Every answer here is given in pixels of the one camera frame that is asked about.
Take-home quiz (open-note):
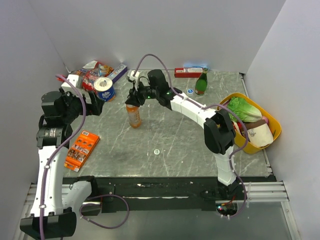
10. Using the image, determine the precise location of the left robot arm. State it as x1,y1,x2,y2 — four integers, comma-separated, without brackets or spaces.
19,89,104,240

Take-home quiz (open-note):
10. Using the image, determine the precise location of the yellow basket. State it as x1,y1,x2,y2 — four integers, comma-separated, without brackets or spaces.
220,93,282,154

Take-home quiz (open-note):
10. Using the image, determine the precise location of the green glass bottle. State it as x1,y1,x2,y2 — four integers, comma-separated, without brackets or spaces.
194,68,209,95

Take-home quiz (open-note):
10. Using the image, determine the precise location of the red box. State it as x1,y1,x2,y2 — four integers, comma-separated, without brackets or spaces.
174,67,203,78

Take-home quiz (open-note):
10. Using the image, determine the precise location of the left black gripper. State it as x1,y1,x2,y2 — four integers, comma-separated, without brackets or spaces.
59,87,105,123

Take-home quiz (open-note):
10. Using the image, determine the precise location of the orange snack box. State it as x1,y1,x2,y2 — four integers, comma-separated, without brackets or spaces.
64,130,100,173

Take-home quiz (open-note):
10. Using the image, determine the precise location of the white paper cup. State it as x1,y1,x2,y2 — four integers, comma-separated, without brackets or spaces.
244,119,274,148

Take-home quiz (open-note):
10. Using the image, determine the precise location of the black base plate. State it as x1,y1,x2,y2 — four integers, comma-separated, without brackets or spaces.
62,175,276,213

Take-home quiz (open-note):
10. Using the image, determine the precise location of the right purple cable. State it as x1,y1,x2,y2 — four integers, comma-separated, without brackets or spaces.
133,53,250,219

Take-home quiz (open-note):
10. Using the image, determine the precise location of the green lettuce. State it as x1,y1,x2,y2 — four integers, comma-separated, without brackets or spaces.
227,97,262,123

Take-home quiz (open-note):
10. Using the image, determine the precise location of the red snack bag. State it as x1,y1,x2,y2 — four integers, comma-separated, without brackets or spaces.
71,60,114,92

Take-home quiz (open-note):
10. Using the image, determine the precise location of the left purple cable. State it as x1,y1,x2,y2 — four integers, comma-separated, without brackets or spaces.
39,73,130,240

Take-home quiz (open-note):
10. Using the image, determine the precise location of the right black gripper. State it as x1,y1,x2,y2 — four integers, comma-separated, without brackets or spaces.
125,80,159,108

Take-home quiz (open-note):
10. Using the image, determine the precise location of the purple cable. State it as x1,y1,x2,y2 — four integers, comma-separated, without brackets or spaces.
39,73,130,240
133,53,250,219

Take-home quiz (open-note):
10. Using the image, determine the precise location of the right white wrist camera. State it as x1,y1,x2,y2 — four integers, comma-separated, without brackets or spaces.
127,70,140,90

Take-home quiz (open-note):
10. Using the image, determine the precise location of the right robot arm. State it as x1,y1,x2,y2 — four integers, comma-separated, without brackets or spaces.
125,69,237,200

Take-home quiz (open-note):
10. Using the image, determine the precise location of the purple white box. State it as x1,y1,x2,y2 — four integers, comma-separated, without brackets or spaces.
107,63,128,83

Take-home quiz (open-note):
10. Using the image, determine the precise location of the toilet paper roll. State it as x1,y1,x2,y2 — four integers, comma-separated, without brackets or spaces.
93,77,116,102

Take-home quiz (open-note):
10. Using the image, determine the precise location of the blue box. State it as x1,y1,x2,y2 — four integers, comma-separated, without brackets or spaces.
183,63,209,69

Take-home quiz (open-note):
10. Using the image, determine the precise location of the orange drink bottle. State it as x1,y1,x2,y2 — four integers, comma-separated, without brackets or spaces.
126,104,142,128

